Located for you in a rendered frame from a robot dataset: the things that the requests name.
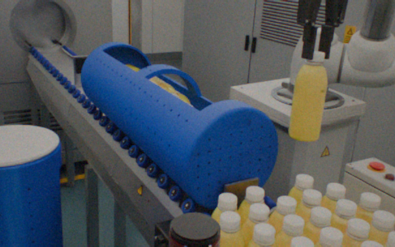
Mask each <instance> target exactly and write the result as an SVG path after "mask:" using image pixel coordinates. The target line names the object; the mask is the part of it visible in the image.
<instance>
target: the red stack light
mask: <svg viewBox="0 0 395 247"><path fill-rule="evenodd" d="M220 238H221V234H220V236H219V238H218V239H217V240H216V241H214V242H211V244H209V245H206V246H187V245H184V244H182V243H181V242H179V241H177V240H176V239H174V238H173V237H172V235H171V234H170V232H169V247H220Z"/></svg>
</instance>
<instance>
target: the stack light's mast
mask: <svg viewBox="0 0 395 247"><path fill-rule="evenodd" d="M170 234H171V235H172V237H173V238H174V239H176V240H177V241H179V242H181V243H182V244H184V245H187V246H206V245H209V244H211V242H214V241H216V240H217V239H218V238H219V236H220V234H221V227H220V225H219V223H218V221H217V220H215V219H214V218H212V217H210V216H208V215H205V214H204V213H199V212H188V213H184V214H182V215H180V216H178V217H176V218H174V219H173V220H172V221H171V223H170Z"/></svg>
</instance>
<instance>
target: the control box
mask: <svg viewBox="0 0 395 247"><path fill-rule="evenodd" d="M372 161H378V162H380V163H383V165H384V166H385V168H384V169H381V170H375V169H372V167H370V162H372ZM388 173H390V174H393V175H394V176H395V167H393V166H390V165H387V164H386V163H385V162H383V161H380V160H378V159H376V158H374V157H373V158H369V159H365V160H361V161H356V162H352V163H348V164H346V165H345V173H344V177H343V184H342V185H343V186H344V187H345V188H346V192H345V200H349V201H352V202H354V203H355V204H356V205H357V206H358V205H359V202H360V198H361V195H362V193H364V192H370V193H373V194H375V195H377V196H380V198H381V203H380V205H379V207H380V209H379V210H382V211H386V212H389V213H391V214H393V216H395V179H394V180H389V179H387V178H385V175H386V174H388ZM394 230H395V224H394Z"/></svg>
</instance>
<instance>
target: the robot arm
mask: <svg viewBox="0 0 395 247"><path fill-rule="evenodd" d="M321 1H322V0H298V16H297V17H296V21H297V23H301V26H304V32H303V35H302V37H301V38H300V39H299V41H298V43H297V45H296V48H295V50H294V54H293V55H292V61H291V74H290V82H288V81H283V82H282V83H281V85H282V88H284V89H285V90H279V91H277V95H280V96H283V97H287V98H289V99H292V98H293V94H294V82H295V79H296V77H297V74H298V72H299V70H300V68H301V67H302V66H303V65H305V64H306V63H305V61H306V60H307V59H308V60H313V55H314V51H316V52H324V53H325V55H324V61H323V62H324V65H322V66H323V67H325V70H326V73H327V79H328V85H327V90H326V96H325V103H327V102H328V101H333V100H338V96H337V95H335V94H333V93H329V92H328V87H329V84H344V85H348V86H356V87H361V88H384V87H388V86H390V85H393V84H395V38H394V36H393V35H392V33H391V31H392V25H394V20H395V0H367V2H366V9H364V16H363V21H362V26H360V30H359V31H357V32H356V33H355V34H353V36H352V38H351V40H350V42H349V44H343V43H341V42H338V36H337V35H336V34H335V33H334V32H335V27H339V26H340V24H343V21H344V17H345V14H346V10H347V3H348V0H325V25H322V26H321V27H319V28H318V27H317V26H314V25H315V23H316V20H317V15H318V12H319V7H320V5H321ZM336 82H337V83H336Z"/></svg>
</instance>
